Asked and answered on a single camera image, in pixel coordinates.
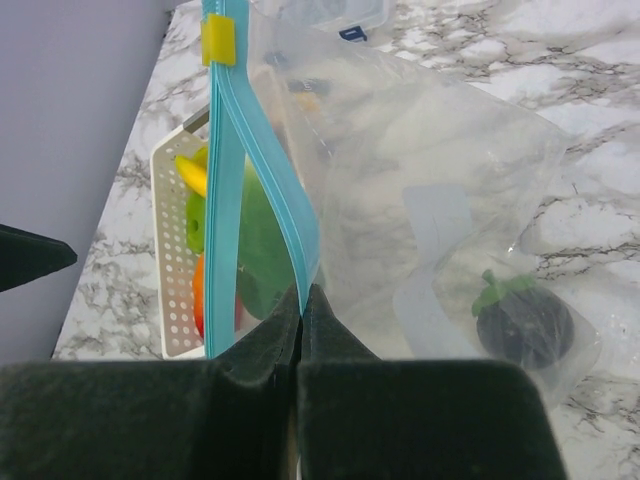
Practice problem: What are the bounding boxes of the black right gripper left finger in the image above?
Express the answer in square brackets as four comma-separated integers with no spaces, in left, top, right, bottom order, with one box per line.
[1,291,301,479]

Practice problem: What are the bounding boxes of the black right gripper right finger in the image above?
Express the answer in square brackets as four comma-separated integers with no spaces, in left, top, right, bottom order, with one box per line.
[297,286,566,479]

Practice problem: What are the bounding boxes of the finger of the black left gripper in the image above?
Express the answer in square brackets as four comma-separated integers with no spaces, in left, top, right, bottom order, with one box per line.
[0,225,77,292]

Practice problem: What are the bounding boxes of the orange red toy mango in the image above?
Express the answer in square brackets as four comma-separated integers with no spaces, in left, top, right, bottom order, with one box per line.
[191,253,246,339]

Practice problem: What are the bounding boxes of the dark purple toy mangosteen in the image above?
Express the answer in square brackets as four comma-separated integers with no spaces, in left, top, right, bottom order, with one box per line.
[471,270,575,370]

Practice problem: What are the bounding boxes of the clear zip top bag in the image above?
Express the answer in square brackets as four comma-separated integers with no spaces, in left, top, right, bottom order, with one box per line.
[201,1,601,406]

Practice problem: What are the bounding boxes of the white perforated plastic basket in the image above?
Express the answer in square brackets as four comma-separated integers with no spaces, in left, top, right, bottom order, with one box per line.
[150,106,209,360]

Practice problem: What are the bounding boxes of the white toy leek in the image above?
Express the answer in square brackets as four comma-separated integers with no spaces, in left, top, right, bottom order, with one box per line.
[192,144,301,321]

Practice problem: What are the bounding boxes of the yellow toy banana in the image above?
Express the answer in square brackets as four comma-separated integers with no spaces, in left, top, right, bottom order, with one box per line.
[175,155,207,198]

